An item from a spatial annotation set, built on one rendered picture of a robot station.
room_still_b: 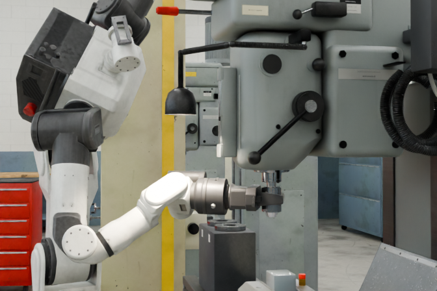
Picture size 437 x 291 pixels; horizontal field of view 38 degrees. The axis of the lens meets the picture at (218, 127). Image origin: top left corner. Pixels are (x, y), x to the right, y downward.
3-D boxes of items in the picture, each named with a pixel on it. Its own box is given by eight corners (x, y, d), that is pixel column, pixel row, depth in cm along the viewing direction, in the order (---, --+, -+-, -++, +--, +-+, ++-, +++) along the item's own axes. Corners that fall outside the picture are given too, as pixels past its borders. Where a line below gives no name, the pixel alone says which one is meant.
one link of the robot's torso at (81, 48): (-11, 140, 175) (15, 61, 149) (38, 60, 197) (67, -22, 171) (88, 185, 181) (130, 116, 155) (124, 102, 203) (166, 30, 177)
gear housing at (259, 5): (233, 25, 138) (233, -22, 138) (209, 41, 161) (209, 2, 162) (375, 30, 145) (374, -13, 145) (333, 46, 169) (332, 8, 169)
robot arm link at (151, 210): (192, 182, 151) (144, 214, 147) (198, 203, 157) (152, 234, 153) (177, 166, 154) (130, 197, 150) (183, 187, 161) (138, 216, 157)
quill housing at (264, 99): (246, 171, 140) (246, 26, 140) (224, 167, 160) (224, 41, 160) (327, 170, 144) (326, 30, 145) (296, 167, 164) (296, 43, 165)
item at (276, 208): (279, 210, 154) (279, 189, 154) (283, 212, 149) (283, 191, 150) (260, 210, 154) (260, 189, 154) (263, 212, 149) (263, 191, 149)
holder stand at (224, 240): (213, 302, 173) (213, 228, 173) (198, 284, 195) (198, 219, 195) (256, 299, 176) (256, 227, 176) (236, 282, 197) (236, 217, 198)
